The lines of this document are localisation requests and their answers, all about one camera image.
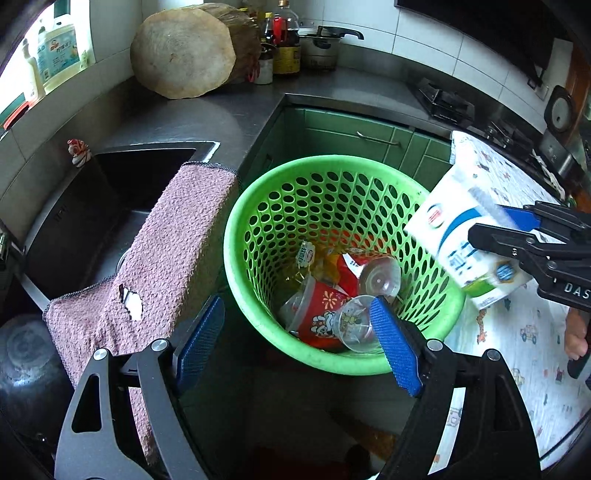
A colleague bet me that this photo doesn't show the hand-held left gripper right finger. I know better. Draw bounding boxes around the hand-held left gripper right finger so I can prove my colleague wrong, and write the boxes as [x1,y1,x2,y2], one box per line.
[369,295,542,480]

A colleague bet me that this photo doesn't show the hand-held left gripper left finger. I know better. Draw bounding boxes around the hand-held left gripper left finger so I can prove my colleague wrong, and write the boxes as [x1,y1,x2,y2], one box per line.
[54,295,227,480]

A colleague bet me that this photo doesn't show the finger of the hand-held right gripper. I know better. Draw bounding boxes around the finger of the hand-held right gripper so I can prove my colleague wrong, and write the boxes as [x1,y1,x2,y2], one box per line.
[467,223,591,278]
[501,200,591,244]

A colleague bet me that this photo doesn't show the clear plastic cup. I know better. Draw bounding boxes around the clear plastic cup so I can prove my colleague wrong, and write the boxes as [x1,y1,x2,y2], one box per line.
[332,294,385,354]
[358,255,402,298]

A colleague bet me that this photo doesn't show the white milk carton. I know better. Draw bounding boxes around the white milk carton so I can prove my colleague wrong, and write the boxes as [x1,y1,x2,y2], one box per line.
[403,162,536,311]

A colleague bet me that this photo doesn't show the red printed plastic cup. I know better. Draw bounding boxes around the red printed plastic cup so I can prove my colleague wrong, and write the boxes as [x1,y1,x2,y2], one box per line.
[278,276,365,352]

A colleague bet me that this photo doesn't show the red snack packet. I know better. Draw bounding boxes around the red snack packet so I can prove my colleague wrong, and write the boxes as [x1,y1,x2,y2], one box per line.
[336,253,376,297]

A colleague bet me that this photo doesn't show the green plastic basket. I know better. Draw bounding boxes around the green plastic basket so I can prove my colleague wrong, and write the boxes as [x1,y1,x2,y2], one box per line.
[224,154,467,377]

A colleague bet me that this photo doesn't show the person's right hand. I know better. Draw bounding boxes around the person's right hand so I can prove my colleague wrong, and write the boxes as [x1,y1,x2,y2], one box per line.
[563,307,589,361]

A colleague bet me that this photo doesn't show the white rag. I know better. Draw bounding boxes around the white rag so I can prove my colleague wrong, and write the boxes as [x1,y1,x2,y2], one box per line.
[536,157,568,197]

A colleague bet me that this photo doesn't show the printed tablecloth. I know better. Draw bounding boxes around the printed tablecloth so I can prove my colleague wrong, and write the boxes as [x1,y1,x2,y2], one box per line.
[429,130,591,476]

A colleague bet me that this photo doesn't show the black kitchen appliance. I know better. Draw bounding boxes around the black kitchen appliance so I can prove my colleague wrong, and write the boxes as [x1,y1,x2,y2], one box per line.
[537,129,588,172]

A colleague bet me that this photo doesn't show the pink towel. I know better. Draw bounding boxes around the pink towel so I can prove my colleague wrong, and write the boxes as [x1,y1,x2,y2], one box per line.
[42,162,241,467]

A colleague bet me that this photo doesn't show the yellow plastic wrapper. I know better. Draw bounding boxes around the yellow plastic wrapper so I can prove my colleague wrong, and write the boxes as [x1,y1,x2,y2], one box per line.
[284,241,342,289]

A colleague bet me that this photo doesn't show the black gas stove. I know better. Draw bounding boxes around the black gas stove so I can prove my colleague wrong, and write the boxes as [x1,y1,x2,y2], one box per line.
[409,78,550,158]

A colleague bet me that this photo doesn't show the black wok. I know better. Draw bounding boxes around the black wok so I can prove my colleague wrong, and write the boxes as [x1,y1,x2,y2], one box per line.
[0,314,80,464]

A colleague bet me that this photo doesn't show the steel kitchen sink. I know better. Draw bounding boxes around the steel kitchen sink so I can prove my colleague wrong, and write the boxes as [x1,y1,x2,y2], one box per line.
[23,141,220,303]

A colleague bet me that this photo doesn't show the black range hood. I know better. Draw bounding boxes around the black range hood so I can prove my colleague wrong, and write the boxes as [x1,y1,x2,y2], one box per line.
[394,0,570,80]

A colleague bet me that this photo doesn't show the green kitchen cabinet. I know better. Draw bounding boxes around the green kitchen cabinet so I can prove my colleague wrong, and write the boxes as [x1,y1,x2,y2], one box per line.
[240,104,455,188]

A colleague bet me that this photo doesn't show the red white scouring ball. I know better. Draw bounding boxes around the red white scouring ball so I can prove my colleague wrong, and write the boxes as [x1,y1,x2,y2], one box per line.
[66,138,92,168]

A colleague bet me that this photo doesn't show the steel pressure cooker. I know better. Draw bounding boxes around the steel pressure cooker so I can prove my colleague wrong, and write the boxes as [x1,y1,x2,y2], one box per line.
[298,25,365,71]

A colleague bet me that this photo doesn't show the small sauce jar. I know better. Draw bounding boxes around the small sauce jar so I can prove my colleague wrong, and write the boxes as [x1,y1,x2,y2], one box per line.
[255,39,275,86]

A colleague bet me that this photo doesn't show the oil bottle with yellow label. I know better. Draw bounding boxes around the oil bottle with yellow label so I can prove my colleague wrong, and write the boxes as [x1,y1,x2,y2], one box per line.
[271,0,302,77]

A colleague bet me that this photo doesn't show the round wooden chopping block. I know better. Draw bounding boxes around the round wooden chopping block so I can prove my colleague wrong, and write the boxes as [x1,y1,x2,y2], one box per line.
[130,4,262,100]

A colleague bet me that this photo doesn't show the white plastic bottle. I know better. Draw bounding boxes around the white plastic bottle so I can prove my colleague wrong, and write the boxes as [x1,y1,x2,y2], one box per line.
[20,39,47,101]

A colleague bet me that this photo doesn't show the dish soap bottle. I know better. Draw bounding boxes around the dish soap bottle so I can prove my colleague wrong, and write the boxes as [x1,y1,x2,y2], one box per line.
[36,9,80,92]

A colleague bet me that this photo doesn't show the window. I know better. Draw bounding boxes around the window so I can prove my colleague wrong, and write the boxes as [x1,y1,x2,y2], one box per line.
[0,0,99,127]

